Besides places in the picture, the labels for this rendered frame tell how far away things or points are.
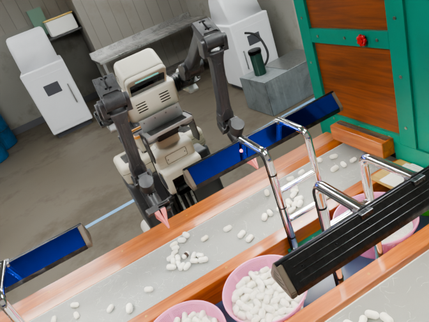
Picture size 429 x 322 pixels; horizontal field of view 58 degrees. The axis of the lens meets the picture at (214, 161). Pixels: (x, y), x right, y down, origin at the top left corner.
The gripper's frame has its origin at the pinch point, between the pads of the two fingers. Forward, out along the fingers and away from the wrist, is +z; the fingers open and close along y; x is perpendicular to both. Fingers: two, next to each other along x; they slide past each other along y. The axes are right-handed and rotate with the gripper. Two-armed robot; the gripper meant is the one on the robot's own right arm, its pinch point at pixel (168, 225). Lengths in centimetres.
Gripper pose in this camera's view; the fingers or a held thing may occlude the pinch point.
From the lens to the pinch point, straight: 155.2
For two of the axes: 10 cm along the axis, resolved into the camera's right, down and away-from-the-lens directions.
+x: -0.2, 4.3, 9.0
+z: 5.2, 7.8, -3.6
